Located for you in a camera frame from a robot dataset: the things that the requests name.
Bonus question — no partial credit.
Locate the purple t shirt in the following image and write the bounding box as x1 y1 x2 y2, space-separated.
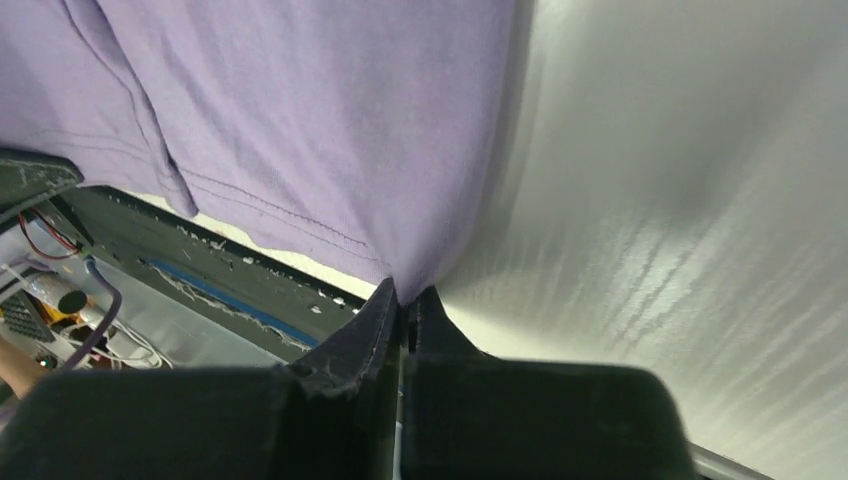
1 1 516 302

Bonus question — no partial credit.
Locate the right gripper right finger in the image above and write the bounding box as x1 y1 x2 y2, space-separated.
401 288 697 479

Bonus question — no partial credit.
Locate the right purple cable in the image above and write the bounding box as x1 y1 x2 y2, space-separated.
62 258 124 372

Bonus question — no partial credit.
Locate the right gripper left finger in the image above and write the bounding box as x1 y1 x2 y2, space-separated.
1 279 399 479

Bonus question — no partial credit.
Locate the electronics board with connectors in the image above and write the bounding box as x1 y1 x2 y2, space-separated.
1 269 174 370

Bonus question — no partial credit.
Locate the red wire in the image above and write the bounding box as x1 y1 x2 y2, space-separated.
17 208 84 261

